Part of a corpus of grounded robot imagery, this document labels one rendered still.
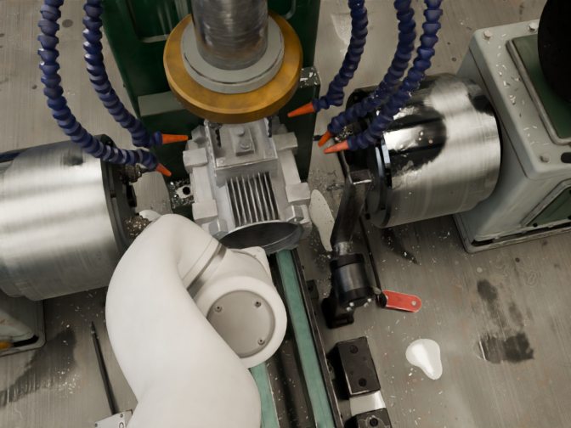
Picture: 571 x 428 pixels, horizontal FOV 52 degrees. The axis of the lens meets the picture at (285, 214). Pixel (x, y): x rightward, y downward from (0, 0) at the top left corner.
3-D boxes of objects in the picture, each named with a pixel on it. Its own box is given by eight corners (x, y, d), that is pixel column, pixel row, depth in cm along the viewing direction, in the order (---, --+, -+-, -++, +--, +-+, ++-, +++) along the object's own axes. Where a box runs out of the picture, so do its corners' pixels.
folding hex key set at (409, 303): (375, 306, 117) (376, 303, 115) (377, 290, 118) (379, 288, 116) (418, 314, 116) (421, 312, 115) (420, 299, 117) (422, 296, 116)
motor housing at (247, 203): (191, 174, 114) (178, 121, 97) (285, 157, 116) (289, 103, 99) (208, 269, 106) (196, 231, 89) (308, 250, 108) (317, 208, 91)
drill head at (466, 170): (297, 144, 118) (305, 66, 95) (486, 109, 123) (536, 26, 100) (329, 258, 108) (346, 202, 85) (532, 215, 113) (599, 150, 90)
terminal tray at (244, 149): (205, 129, 100) (200, 105, 94) (265, 119, 102) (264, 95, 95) (217, 190, 96) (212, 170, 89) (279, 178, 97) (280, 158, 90)
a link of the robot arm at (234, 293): (171, 292, 62) (237, 343, 64) (162, 329, 49) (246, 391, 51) (221, 231, 62) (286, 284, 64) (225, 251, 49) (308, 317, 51)
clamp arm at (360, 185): (328, 237, 101) (346, 168, 78) (344, 233, 102) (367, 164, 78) (333, 255, 100) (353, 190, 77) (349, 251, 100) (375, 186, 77)
